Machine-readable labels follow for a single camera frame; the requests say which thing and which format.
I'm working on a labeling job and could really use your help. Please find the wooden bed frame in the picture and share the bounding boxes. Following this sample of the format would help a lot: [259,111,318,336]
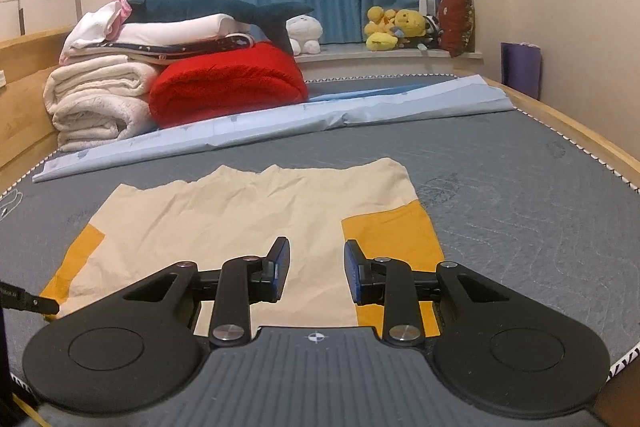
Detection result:
[0,26,640,427]

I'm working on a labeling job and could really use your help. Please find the navy patterned folded fabric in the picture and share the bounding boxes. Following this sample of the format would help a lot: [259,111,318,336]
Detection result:
[106,33,257,60]

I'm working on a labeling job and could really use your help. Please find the yellow round plush toy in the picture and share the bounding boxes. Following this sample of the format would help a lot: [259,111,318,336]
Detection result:
[392,8,429,44]

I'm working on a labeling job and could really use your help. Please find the yellow cable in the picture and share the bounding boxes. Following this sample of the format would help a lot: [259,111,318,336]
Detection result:
[12,394,48,427]

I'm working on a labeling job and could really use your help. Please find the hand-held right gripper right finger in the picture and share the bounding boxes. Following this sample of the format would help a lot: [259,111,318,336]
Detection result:
[343,239,512,348]

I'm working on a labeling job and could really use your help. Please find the light blue bed sheet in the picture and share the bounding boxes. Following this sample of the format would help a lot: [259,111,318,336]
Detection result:
[32,74,516,184]

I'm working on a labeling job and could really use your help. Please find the white folded quilt pink edge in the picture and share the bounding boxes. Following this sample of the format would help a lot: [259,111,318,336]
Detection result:
[59,0,252,66]

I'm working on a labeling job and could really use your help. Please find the yellow duck plush toy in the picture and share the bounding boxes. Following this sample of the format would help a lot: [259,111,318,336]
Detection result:
[363,5,401,38]

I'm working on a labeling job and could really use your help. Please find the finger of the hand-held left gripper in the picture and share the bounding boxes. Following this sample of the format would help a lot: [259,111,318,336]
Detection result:
[0,279,62,316]

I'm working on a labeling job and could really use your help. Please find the dark teal shark plush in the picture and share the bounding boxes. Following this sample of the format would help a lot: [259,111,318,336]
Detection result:
[125,0,315,57]

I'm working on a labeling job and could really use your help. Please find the grey quilted mattress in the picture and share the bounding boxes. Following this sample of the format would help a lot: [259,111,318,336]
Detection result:
[0,74,640,427]

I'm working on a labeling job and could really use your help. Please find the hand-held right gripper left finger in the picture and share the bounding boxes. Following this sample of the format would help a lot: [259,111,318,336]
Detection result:
[122,236,291,348]

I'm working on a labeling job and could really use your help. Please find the black white striped plush toy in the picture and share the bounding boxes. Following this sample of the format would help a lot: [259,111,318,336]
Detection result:
[421,14,445,44]

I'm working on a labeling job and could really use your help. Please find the white fluffy blanket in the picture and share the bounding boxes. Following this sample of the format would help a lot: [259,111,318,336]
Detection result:
[43,57,167,153]

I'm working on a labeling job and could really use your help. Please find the beige and yellow hooded jacket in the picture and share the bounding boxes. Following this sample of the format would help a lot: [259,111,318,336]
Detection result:
[40,158,446,339]

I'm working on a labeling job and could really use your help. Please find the red fleece blanket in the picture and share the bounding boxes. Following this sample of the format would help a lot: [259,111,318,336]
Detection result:
[148,41,310,129]

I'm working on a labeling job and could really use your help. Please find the purple bag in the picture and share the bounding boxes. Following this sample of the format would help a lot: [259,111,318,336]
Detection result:
[500,41,543,101]

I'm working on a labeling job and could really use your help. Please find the dark red cushion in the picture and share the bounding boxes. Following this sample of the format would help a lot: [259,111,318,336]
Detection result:
[437,0,476,58]

